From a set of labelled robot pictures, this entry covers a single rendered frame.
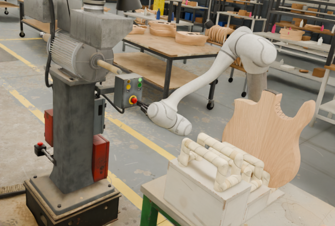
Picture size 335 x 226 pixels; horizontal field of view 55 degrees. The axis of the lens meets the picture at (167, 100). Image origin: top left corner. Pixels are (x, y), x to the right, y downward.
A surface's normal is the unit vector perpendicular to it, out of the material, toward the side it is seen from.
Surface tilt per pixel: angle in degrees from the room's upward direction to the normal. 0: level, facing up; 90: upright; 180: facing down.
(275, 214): 0
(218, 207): 90
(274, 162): 90
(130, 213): 0
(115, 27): 90
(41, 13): 90
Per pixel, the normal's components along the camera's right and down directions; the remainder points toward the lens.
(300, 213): 0.11, -0.93
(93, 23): -0.72, 0.16
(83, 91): 0.68, 0.33
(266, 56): 0.40, 0.27
